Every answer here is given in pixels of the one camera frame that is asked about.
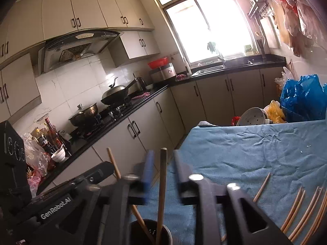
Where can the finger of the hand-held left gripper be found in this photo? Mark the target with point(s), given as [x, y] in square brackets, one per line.
[92, 174]

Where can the white bottle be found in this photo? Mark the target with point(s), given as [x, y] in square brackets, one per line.
[188, 70]

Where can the cluster of sauce bottles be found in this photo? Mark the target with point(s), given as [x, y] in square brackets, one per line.
[51, 135]

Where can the pale cutting board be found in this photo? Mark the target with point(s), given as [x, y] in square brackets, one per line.
[270, 33]

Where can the black wok with steel lid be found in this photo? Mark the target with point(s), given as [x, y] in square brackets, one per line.
[115, 91]

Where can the white perforated steamer plate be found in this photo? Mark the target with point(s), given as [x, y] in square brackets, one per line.
[251, 117]

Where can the bunch of wooden chopsticks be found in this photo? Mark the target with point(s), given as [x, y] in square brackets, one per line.
[293, 209]

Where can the brown wooden chopstick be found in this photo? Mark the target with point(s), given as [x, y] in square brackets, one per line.
[161, 196]
[261, 187]
[113, 162]

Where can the small cream wall cabinet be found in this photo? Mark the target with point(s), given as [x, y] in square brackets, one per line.
[138, 46]

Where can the white plastic bag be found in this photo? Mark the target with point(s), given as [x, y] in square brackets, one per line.
[284, 77]

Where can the red packet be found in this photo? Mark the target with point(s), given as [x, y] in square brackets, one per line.
[235, 121]

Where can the pink cloth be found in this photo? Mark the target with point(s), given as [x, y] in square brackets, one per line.
[140, 95]

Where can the steel range hood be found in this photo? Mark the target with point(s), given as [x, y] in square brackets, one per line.
[84, 37]

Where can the pink rag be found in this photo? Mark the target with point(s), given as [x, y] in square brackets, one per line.
[180, 77]

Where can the dark utensil holder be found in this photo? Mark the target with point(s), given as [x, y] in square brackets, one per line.
[260, 48]

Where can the black kitchen countertop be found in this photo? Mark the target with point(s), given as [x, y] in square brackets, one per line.
[81, 143]

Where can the black gas stove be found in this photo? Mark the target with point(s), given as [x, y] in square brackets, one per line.
[112, 113]

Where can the cream upper wall cabinets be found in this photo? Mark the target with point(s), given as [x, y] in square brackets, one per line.
[86, 7]

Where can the blue plastic bag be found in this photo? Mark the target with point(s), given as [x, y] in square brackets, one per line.
[304, 97]

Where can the dark kettle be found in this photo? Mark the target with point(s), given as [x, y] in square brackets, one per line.
[141, 83]

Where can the clear plastic bags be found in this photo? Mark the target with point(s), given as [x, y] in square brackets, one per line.
[33, 153]

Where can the yellow plastic bag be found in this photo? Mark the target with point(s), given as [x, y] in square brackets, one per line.
[276, 113]

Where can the steel faucet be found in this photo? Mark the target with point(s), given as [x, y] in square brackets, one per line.
[222, 60]

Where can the steel rice cooker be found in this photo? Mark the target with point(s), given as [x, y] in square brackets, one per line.
[164, 74]

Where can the steel pot with glass lid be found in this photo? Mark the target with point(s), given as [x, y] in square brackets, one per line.
[84, 114]

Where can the white footed bowl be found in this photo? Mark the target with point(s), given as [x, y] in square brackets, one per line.
[59, 155]

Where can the metal wall rack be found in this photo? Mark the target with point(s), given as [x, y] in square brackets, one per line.
[258, 5]

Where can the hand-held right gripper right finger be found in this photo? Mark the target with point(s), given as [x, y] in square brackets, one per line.
[180, 169]

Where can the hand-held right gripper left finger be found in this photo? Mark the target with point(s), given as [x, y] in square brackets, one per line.
[148, 168]

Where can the kitchen window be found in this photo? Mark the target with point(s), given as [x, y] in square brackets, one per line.
[204, 25]

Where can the cream lower kitchen cabinets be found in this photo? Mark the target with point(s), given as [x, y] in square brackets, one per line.
[178, 107]

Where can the blue towel cloth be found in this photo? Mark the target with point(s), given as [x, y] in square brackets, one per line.
[242, 153]

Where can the green cloth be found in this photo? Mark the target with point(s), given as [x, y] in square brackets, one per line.
[211, 47]

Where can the hanging plastic bags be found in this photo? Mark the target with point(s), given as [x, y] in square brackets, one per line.
[288, 23]

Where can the red plastic basin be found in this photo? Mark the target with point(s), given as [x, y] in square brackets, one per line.
[158, 63]

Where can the black chopstick holder cup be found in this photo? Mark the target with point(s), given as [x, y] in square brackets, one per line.
[166, 237]

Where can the steel kitchen sink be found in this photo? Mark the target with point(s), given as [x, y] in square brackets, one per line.
[207, 69]

